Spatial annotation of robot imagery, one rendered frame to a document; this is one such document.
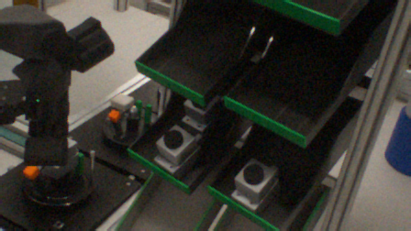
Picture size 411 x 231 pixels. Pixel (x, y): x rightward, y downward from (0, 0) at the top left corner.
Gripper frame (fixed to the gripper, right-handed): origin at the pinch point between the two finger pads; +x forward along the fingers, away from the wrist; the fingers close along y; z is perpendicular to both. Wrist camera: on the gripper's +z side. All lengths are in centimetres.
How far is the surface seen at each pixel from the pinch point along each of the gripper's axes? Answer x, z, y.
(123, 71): 65, -19, -65
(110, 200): 25.8, -11.6, 0.0
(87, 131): 35.3, -7.0, -22.7
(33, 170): 15.4, 3.1, -1.1
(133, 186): 27.5, -16.5, -4.0
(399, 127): 36, -90, -27
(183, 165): -5.9, -20.3, 9.8
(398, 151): 41, -91, -22
